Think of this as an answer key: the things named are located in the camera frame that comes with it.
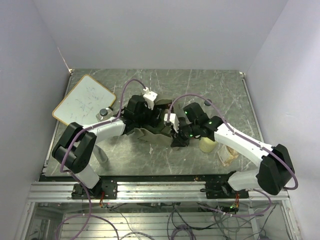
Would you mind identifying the yellow-framed small whiteboard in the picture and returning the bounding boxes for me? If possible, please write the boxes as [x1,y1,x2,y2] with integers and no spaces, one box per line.
[52,74,116,125]

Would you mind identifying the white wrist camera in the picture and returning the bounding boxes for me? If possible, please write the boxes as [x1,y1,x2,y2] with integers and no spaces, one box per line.
[143,87,158,110]
[163,113,180,133]

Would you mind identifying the loose cables under table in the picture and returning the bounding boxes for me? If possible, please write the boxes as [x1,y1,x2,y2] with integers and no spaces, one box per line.
[82,199,273,240]

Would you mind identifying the yellow-green pump bottle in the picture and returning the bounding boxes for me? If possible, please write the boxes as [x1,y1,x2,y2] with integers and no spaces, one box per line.
[199,137,217,153]

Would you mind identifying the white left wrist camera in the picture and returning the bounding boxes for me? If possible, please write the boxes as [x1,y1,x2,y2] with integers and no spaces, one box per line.
[143,87,158,110]

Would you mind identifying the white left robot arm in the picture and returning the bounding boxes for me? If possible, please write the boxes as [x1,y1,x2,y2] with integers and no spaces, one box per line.
[51,94,172,199]

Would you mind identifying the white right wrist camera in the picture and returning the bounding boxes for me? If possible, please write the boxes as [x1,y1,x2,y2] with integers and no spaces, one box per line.
[163,113,180,133]

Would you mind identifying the olive green canvas bag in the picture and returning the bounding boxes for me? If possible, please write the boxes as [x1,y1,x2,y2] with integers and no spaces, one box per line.
[120,95,176,148]

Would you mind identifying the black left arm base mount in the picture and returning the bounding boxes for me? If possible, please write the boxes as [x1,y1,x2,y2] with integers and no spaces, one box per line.
[71,179,118,200]

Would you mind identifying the grey metallic tube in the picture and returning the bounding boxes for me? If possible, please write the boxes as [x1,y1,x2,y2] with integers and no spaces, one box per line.
[93,145,109,165]

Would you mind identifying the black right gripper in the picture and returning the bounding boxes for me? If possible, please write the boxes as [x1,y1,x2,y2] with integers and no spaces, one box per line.
[170,121,199,147]

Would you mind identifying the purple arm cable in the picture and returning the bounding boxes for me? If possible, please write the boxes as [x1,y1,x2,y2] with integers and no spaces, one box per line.
[54,78,151,240]
[167,93,299,219]

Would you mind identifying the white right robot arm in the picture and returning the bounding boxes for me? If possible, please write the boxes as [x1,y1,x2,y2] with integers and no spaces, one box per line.
[164,102,295,198]

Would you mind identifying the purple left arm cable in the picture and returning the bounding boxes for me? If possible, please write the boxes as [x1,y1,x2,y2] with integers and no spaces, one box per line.
[54,78,151,240]

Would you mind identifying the aluminium rail frame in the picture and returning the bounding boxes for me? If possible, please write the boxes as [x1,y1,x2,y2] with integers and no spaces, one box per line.
[14,174,301,240]

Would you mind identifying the clear perfume bottle, black cap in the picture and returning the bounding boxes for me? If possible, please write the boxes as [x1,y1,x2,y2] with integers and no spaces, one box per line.
[204,98,212,106]

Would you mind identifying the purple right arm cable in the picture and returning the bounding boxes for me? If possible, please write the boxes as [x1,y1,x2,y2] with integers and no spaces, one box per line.
[167,93,299,219]

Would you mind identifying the clear square bottle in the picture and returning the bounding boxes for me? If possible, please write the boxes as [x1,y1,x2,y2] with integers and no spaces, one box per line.
[95,107,114,122]

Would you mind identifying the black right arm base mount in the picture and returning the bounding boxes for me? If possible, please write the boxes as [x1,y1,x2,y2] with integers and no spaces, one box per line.
[199,171,249,199]

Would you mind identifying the amber liquid bottle, white cap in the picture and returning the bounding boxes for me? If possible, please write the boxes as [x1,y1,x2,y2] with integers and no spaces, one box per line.
[217,145,239,167]

